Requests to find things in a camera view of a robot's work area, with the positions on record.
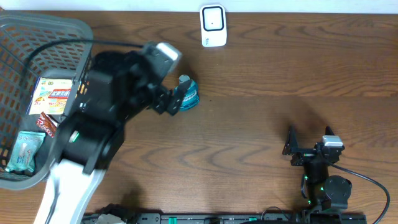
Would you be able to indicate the teal mouthwash bottle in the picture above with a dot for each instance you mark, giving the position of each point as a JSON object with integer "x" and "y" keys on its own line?
{"x": 191, "y": 98}

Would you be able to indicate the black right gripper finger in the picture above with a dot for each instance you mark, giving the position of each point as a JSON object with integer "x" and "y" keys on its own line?
{"x": 328, "y": 131}
{"x": 291, "y": 144}

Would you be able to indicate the orange red snack bar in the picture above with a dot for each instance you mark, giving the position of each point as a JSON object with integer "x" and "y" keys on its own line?
{"x": 47, "y": 124}

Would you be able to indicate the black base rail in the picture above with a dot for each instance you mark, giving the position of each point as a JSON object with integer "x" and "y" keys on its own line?
{"x": 117, "y": 214}

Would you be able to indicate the yellow snack bag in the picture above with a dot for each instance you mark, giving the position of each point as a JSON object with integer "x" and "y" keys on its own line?
{"x": 50, "y": 96}

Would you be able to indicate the white barcode scanner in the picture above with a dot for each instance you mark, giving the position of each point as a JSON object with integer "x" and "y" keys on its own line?
{"x": 213, "y": 25}

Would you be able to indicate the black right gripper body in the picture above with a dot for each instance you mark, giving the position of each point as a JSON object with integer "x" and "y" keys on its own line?
{"x": 304, "y": 154}

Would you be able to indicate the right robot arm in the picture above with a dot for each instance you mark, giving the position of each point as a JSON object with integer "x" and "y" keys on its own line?
{"x": 325, "y": 192}

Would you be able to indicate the grey plastic shopping basket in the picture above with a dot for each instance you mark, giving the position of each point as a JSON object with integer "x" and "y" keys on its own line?
{"x": 21, "y": 34}

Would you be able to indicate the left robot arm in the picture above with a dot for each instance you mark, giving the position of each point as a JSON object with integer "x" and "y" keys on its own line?
{"x": 121, "y": 85}

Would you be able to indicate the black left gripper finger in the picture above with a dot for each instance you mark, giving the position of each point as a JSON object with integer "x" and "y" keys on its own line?
{"x": 177, "y": 98}
{"x": 161, "y": 99}

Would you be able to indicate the teal wet wipes pack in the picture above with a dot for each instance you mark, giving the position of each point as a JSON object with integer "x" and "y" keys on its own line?
{"x": 24, "y": 150}

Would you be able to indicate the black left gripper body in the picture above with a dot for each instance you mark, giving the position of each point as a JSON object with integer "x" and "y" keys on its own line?
{"x": 142, "y": 89}

